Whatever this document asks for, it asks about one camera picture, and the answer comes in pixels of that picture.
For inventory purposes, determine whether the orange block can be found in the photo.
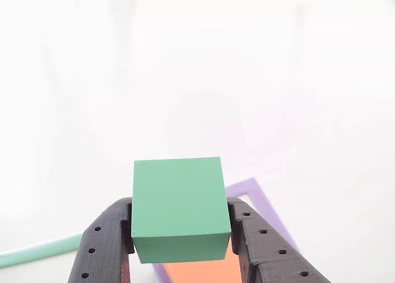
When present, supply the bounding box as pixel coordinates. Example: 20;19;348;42
160;241;244;283

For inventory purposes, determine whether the purple square frame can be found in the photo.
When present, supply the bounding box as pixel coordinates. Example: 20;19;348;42
224;177;302;256

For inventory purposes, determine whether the green cube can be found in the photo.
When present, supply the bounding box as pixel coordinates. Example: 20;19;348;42
131;156;232;264

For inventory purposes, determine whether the purple block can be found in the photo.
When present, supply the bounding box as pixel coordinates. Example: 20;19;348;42
151;263;173;283

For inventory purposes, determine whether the green square frame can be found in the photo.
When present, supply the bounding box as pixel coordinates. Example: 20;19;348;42
0;232;84;268

